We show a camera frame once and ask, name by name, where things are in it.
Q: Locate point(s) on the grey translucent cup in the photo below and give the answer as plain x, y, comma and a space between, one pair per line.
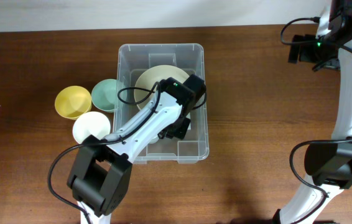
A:
154, 140

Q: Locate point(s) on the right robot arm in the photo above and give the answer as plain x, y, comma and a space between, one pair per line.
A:
327, 163

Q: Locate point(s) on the clear plastic storage container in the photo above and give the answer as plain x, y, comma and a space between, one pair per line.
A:
133, 61

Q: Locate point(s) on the white label in container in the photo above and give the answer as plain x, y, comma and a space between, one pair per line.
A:
190, 123

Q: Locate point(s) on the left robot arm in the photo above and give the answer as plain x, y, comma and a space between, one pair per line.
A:
100, 175

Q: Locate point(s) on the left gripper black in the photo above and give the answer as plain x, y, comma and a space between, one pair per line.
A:
181, 132

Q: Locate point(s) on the green bowl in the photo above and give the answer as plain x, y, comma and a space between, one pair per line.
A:
105, 94

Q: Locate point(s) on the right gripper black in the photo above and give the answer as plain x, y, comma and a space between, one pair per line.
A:
305, 55

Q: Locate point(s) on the yellow bowl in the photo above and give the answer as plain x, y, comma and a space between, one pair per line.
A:
72, 102

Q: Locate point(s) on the white bowl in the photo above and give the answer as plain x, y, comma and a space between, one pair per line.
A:
91, 123

